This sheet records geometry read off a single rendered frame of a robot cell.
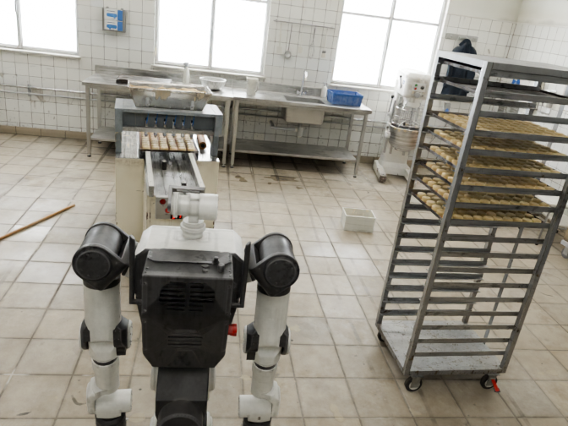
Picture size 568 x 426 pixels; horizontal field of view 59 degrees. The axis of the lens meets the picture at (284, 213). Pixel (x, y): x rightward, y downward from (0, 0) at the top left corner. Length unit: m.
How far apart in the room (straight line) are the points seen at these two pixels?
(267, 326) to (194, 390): 0.24
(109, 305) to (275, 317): 0.42
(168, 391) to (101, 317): 0.25
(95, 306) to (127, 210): 2.46
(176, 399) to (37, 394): 1.64
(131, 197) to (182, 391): 2.52
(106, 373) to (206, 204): 0.56
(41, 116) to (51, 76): 0.53
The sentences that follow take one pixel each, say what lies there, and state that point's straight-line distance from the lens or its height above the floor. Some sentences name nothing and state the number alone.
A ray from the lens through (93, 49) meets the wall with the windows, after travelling 6.92.
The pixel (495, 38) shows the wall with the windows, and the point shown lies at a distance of 7.70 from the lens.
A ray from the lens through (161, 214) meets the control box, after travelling 3.01.
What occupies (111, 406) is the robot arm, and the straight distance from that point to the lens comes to 1.64.
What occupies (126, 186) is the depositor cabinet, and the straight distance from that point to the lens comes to 3.71.
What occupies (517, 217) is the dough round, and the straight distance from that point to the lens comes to 2.90.
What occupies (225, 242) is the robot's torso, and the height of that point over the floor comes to 1.37.
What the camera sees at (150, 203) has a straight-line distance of 3.01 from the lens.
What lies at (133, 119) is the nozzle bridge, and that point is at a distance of 3.65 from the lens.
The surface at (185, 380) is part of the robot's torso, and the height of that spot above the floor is 1.03.
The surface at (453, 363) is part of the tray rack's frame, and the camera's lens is 3.20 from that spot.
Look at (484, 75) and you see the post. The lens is 2.42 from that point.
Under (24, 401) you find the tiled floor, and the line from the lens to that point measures 2.91.
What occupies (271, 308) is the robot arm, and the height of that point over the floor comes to 1.20.
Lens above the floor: 1.93
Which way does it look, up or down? 22 degrees down
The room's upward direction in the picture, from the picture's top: 8 degrees clockwise
